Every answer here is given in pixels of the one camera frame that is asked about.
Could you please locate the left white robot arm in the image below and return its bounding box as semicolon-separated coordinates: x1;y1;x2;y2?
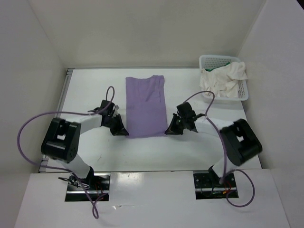
41;100;129;190

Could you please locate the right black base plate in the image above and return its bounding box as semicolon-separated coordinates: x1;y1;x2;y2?
193;171;238;200

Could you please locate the purple t shirt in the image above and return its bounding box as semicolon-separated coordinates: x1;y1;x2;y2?
125;75;168;139

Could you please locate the cream t shirt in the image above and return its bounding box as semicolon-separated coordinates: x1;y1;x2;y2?
199;62;248;98

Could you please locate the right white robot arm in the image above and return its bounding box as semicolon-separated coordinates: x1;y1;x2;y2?
165;102;263;187

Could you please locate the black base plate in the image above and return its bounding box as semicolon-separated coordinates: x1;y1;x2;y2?
59;174;111;202
193;171;238;200

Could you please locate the white perforated plastic basket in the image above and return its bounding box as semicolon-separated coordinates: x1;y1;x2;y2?
199;55;249;104

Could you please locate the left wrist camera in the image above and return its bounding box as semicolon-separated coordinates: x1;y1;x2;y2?
113;105;119;116

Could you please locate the green t shirt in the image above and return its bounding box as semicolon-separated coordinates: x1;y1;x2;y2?
205;62;231;72

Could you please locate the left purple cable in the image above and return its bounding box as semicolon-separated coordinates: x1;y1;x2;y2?
18;85;116;219

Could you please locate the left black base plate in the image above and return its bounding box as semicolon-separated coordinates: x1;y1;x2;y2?
59;174;111;202

